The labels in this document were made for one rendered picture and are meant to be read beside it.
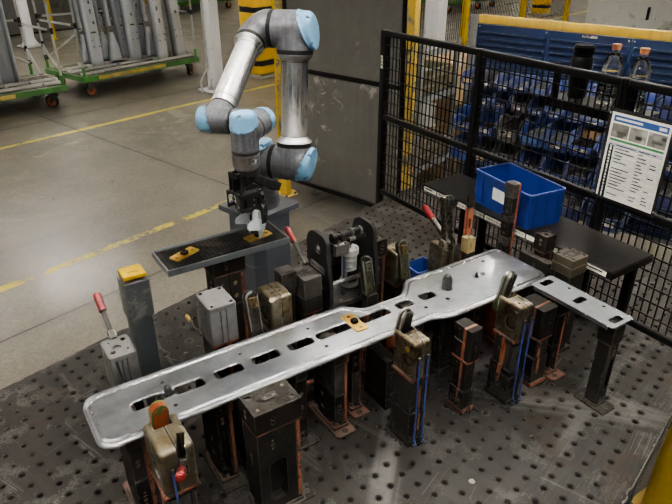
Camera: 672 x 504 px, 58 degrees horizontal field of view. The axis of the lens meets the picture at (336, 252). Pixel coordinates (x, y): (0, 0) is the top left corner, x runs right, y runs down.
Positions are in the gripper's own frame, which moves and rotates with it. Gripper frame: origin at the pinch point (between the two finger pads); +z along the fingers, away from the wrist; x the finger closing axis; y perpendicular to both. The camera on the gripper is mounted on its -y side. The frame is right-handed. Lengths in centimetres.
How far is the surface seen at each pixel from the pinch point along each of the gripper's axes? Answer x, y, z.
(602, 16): -227, -683, 12
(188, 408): 34, 45, 18
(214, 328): 17.4, 27.2, 13.0
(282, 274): 13.8, 1.9, 8.3
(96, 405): 19, 60, 18
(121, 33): -753, -307, 51
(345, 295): 18.7, -18.1, 21.3
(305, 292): 18.4, -2.6, 14.0
